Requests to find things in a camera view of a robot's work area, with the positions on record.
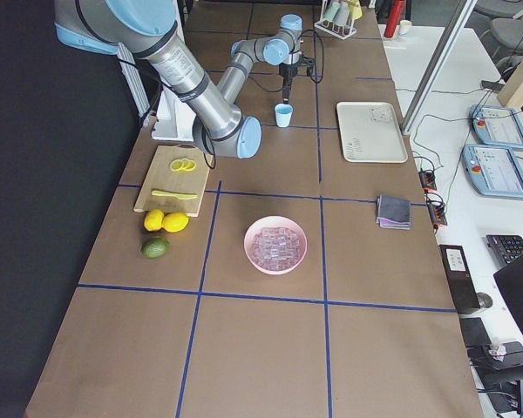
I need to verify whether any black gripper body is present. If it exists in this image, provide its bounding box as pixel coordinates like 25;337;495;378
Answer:
279;55;315;101

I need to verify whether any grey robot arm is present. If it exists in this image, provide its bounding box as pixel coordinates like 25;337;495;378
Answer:
218;14;316;105
54;1;262;158

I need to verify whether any light blue paper cup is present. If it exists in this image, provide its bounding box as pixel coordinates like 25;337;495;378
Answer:
274;103;293;128

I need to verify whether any grey-green cup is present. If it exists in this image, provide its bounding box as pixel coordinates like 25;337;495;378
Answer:
333;1;350;27

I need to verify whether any green cup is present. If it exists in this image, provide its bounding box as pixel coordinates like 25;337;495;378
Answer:
322;1;339;22

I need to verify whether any yellow cup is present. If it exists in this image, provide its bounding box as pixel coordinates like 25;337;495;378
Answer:
347;0;363;21

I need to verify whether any clear ice cubes pile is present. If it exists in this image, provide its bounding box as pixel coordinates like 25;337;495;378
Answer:
251;227;303;271

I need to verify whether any cream bear serving tray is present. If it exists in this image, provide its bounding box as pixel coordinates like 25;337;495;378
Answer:
336;102;408;164

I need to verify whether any red bottle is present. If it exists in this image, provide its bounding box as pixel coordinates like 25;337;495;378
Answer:
384;0;405;38

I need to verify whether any lemon slices stack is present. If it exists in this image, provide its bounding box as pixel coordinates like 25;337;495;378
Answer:
169;158;197;172

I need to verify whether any wooden cutting board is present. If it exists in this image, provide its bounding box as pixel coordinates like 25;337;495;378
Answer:
133;145;213;217

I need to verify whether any pink bowl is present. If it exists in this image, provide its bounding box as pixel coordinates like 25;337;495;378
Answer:
243;216;308;275

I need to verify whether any grey folded cloth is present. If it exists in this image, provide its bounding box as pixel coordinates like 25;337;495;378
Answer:
376;195;411;230

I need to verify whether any yellow plastic knife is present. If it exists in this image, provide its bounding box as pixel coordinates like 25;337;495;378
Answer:
151;189;198;200

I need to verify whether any yellow lemon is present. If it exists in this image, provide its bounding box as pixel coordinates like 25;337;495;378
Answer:
161;212;189;233
143;209;165;232

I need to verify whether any green avocado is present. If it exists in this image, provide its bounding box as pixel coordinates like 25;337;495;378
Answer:
140;236;170;259

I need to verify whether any blue teach pendant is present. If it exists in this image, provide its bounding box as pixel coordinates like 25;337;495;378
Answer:
470;104;523;151
462;145;523;199

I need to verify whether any black box with label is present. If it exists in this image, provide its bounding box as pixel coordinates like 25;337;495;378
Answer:
438;245;480;314

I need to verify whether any black keyboard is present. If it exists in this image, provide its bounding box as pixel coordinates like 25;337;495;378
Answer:
486;234;523;266

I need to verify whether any black braided cable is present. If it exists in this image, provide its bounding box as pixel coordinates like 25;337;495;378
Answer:
299;29;324;84

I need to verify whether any white wire cup rack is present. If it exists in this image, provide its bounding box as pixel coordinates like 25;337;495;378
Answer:
315;0;363;40

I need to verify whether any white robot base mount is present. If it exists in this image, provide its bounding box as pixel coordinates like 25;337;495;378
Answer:
152;87;195;143

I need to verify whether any aluminium frame post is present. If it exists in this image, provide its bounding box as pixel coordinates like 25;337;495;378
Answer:
401;0;477;135

